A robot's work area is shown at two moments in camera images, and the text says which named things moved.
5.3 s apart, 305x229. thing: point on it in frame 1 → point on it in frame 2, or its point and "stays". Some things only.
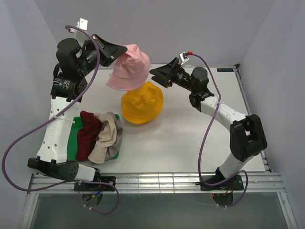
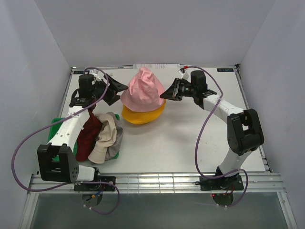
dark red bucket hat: [87, 135] stays
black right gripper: [170, 70] → [171, 93]
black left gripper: [112, 50] → [114, 87]
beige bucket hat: [107, 136] stays
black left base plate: [91, 186] stays
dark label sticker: [225, 69] stays
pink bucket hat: [131, 70] → [143, 92]
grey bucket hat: [113, 149] stays
